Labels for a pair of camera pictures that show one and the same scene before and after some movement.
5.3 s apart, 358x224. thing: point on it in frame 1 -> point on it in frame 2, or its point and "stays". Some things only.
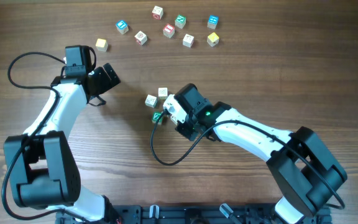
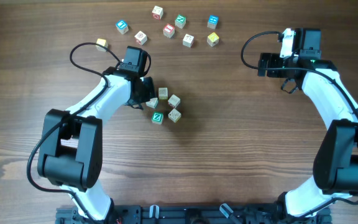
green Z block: (155, 116) stays
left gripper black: (106, 82) -> (149, 82)
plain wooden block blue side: (150, 101) stays
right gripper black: (183, 128) -> (273, 59)
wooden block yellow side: (162, 93) stays
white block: (174, 119) stays
